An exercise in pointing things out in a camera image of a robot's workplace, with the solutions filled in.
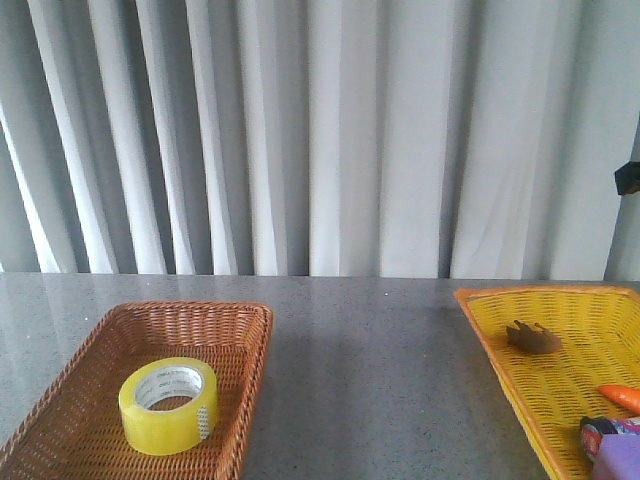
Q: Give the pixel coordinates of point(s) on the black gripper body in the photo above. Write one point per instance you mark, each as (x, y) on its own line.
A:
(627, 178)

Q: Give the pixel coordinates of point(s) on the yellow tape roll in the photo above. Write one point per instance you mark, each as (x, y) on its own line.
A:
(169, 406)

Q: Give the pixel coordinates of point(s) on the yellow wicker basket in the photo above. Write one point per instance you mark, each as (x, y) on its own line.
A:
(550, 393)

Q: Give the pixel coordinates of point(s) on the brown hair claw clip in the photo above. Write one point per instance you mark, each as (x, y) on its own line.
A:
(535, 340)

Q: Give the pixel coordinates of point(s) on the orange carrot toy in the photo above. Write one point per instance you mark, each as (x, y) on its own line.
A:
(624, 396)

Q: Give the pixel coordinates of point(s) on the white pleated curtain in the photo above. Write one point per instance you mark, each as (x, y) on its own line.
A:
(405, 139)

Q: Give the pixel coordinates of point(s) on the colourful can with black rim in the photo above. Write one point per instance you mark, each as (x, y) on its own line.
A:
(593, 429)

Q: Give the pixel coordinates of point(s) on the purple box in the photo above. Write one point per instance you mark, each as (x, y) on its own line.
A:
(617, 458)

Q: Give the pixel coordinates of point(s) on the brown wicker basket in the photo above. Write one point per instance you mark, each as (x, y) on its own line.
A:
(74, 431)

